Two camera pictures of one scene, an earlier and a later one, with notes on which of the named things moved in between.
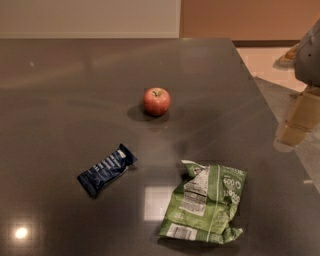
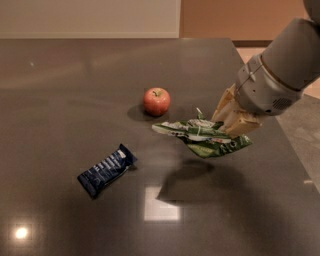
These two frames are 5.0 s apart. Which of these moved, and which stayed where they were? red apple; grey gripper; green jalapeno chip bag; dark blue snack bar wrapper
Moved: green jalapeno chip bag; grey gripper
Stayed: red apple; dark blue snack bar wrapper
